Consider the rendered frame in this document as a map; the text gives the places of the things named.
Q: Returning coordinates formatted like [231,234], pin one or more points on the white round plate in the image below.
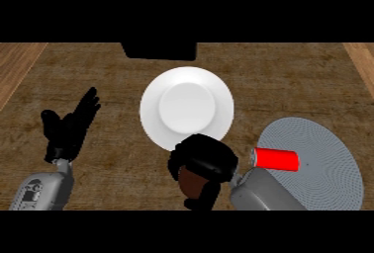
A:
[187,107]

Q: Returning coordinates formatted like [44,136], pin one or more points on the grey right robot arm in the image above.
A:
[265,192]

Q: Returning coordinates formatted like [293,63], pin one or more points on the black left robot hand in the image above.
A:
[73,126]

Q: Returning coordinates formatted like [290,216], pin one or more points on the grey round placemat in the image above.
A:
[321,164]

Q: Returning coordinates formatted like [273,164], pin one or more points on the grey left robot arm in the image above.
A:
[44,191]

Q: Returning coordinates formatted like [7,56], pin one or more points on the black appliance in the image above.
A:
[160,51]

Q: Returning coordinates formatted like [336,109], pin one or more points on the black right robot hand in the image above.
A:
[209,158]

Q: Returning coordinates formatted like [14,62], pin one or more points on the red can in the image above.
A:
[276,159]

